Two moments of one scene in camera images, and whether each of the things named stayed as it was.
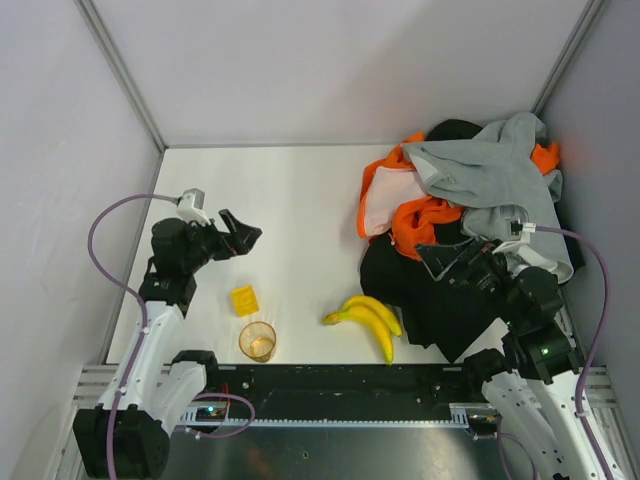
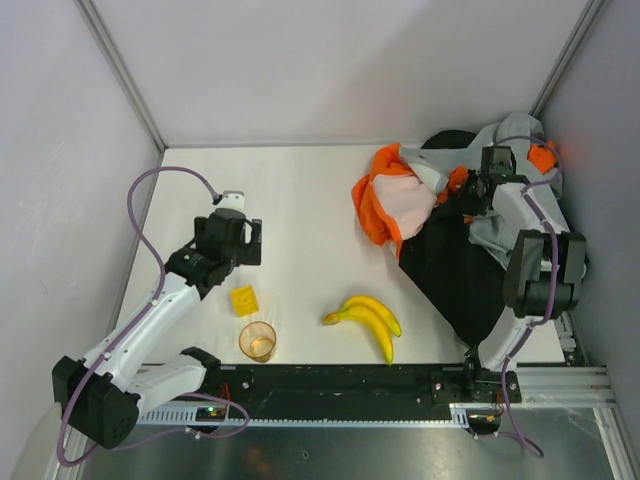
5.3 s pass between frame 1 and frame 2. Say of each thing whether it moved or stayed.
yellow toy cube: stayed
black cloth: moved
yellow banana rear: stayed
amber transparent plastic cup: stayed
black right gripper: moved
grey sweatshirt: stayed
